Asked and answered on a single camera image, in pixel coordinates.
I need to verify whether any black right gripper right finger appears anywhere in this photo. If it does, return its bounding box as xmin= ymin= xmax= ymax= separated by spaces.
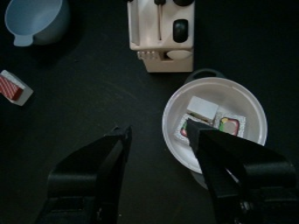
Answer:
xmin=185 ymin=118 xmax=299 ymax=224

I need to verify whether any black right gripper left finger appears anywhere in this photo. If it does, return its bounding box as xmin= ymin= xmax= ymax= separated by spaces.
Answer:
xmin=33 ymin=125 xmax=133 ymax=224

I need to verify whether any light blue bowl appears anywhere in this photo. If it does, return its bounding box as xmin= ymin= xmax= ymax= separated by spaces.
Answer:
xmin=4 ymin=0 xmax=71 ymax=47

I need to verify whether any white toy block red print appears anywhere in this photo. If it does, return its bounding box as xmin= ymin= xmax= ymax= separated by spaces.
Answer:
xmin=172 ymin=113 xmax=211 ymax=145

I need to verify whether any plain white toy block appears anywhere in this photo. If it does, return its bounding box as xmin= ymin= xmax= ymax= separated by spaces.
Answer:
xmin=185 ymin=95 xmax=220 ymax=122

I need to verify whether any red striped white toy block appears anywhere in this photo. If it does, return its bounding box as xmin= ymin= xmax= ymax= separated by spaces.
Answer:
xmin=0 ymin=69 xmax=34 ymax=107

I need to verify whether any cream toy utensil holder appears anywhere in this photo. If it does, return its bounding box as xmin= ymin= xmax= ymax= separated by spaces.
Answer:
xmin=125 ymin=0 xmax=196 ymax=74

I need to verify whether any white toy block red ring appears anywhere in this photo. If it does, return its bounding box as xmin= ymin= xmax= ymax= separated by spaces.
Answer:
xmin=212 ymin=109 xmax=248 ymax=138

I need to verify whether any white pot with grey handle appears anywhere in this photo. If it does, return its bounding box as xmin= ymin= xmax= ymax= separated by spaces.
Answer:
xmin=161 ymin=68 xmax=268 ymax=190

